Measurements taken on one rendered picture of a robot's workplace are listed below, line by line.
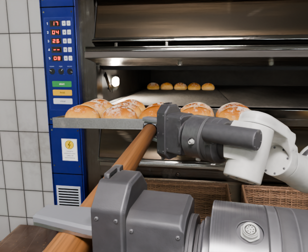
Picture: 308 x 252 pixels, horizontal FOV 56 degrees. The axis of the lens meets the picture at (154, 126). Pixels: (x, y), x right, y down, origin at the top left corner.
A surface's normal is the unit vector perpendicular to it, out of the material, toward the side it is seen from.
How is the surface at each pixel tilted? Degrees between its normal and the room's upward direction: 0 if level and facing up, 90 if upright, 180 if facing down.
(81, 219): 0
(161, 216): 23
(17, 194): 90
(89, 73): 90
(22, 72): 90
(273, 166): 63
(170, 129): 90
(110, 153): 70
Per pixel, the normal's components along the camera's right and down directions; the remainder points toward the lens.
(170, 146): -0.68, 0.15
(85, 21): -0.14, 0.20
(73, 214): 0.00, -0.98
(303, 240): -0.15, -0.75
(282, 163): -0.77, -0.36
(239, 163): -0.48, -0.31
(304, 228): -0.08, -0.90
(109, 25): -0.13, -0.15
